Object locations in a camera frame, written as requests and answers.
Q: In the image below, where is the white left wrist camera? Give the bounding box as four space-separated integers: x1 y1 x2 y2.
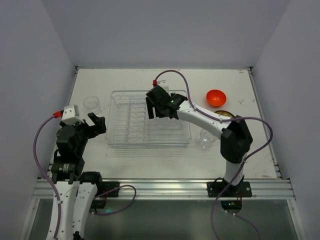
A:
61 105 83 126

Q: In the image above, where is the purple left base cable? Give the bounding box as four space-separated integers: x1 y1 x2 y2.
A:
91 184 137 217

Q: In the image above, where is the orange plastic bowl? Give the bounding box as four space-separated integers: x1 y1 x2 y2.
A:
206 89 227 108

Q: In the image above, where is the clear plastic dish tray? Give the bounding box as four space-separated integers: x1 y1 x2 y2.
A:
106 89 193 146

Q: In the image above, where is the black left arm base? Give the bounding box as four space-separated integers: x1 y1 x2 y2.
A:
90 181 120 213

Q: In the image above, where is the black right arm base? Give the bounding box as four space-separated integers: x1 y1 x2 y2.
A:
206 176 252 210

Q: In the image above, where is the aluminium mounting rail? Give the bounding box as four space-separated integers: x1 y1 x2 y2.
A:
32 177 297 201

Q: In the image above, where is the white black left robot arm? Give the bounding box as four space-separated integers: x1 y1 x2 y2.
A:
46 113 107 240

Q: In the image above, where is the clear glass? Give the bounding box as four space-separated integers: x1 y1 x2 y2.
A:
199 129 218 150
83 96 102 116

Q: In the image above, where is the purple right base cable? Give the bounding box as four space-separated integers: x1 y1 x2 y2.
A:
210 179 262 240

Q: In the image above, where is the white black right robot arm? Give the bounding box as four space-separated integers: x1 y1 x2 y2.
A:
146 85 253 186

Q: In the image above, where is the brown patterned plate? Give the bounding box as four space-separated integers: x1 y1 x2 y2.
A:
215 110 235 118

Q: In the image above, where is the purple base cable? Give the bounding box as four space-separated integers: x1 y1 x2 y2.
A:
91 184 137 217
210 179 262 240

